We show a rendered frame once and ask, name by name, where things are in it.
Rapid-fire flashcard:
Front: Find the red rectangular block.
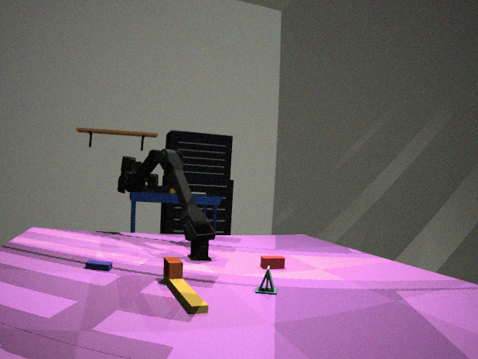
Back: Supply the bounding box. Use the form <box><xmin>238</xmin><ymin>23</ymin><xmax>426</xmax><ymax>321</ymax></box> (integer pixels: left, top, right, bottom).
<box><xmin>260</xmin><ymin>255</ymin><xmax>285</xmax><ymax>269</ymax></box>

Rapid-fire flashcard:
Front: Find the yellow bar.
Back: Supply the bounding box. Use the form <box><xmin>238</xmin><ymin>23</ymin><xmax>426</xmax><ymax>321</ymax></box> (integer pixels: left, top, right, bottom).
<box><xmin>163</xmin><ymin>257</ymin><xmax>209</xmax><ymax>314</ymax></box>

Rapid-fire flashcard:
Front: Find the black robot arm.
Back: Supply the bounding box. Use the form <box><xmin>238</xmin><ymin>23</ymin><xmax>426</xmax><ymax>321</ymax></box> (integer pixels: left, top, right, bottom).
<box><xmin>117</xmin><ymin>149</ymin><xmax>216</xmax><ymax>261</ymax></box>

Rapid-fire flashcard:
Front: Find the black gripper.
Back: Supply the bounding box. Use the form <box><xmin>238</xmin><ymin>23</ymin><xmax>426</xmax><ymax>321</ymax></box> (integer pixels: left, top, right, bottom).
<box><xmin>145</xmin><ymin>174</ymin><xmax>159</xmax><ymax>189</ymax></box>

